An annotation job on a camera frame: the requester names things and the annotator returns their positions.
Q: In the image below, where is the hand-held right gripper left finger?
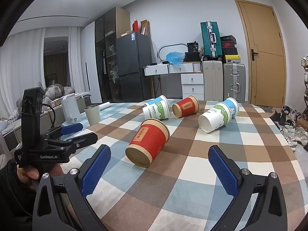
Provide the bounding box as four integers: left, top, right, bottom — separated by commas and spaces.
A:
32, 144, 111, 231

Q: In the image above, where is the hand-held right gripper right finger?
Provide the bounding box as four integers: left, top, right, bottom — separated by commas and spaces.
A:
208, 145, 287, 231

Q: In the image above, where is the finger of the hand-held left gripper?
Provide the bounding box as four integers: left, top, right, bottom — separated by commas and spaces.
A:
46, 123, 83, 140
46, 132, 98, 153

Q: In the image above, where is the red paper cup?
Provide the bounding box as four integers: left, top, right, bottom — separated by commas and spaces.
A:
172, 95, 200, 118
125, 119, 170, 168

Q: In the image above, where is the person's left forearm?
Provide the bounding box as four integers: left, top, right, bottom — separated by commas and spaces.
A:
0, 159, 38, 231

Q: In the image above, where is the white green paper cup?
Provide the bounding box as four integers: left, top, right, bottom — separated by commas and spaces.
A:
142, 99, 170, 121
198, 102, 233, 133

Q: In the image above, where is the blue white paper cup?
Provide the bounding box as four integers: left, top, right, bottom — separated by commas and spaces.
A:
144, 95, 169, 107
223, 97, 239, 118

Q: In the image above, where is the person's left hand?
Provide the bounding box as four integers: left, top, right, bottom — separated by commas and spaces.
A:
16, 165, 41, 186

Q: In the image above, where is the white tabletop appliance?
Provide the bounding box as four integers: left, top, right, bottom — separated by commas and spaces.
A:
60, 96, 80, 125

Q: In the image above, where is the grey sofa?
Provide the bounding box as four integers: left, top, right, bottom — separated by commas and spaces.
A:
0, 93, 91, 150

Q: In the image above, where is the grey tumbler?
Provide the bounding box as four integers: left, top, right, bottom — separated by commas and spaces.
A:
84, 105, 101, 126

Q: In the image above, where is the checkered tablecloth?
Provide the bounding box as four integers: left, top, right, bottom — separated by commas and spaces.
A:
54, 99, 305, 231

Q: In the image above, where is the grey clothes heap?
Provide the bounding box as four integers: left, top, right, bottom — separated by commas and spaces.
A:
44, 84, 76, 101

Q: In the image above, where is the white curtain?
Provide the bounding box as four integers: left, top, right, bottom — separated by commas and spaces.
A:
0, 26, 46, 118

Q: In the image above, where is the white wardrobe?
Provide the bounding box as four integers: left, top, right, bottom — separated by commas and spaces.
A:
80, 21, 103, 104

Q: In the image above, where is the pile of shoes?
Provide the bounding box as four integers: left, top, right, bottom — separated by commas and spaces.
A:
269, 106, 308, 152

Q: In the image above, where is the black refrigerator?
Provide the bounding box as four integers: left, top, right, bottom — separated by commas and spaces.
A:
115, 32, 153, 102

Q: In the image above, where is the silver suitcase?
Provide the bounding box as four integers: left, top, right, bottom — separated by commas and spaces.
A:
223, 63, 246, 103

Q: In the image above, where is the white desk with drawers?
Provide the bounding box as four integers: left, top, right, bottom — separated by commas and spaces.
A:
144, 62, 204, 101

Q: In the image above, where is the beige suitcase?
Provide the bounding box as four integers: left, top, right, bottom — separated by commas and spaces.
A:
203, 60, 223, 101

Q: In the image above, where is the dark glass cabinet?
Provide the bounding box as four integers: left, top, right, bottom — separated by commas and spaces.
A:
94, 7, 130, 103

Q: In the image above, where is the yellow black box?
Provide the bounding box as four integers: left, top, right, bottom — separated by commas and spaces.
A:
224, 54, 242, 64

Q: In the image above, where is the black storage box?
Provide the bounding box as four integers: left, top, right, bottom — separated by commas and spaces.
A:
184, 52, 201, 62

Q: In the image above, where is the shoe rack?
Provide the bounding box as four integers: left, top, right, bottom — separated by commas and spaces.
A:
302, 54, 308, 116

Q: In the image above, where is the blue plastic bag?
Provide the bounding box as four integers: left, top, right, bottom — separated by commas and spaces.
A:
166, 51, 185, 65

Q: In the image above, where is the cardboard box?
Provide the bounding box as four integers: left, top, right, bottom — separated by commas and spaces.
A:
140, 20, 150, 36

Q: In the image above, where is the black red shoebox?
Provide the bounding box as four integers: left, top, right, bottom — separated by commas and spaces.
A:
221, 41, 238, 56

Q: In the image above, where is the black bag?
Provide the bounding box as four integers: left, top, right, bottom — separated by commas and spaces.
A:
186, 42, 200, 53

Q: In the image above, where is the teal suitcase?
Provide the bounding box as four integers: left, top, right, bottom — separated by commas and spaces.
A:
200, 21, 223, 59

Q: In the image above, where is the wooden door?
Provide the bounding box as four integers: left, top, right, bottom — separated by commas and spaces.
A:
234, 0, 287, 108

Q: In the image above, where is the black cable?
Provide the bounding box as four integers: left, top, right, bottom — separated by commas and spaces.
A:
42, 104, 57, 131

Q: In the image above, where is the white oval frame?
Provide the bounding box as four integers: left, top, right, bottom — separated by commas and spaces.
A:
157, 44, 188, 62

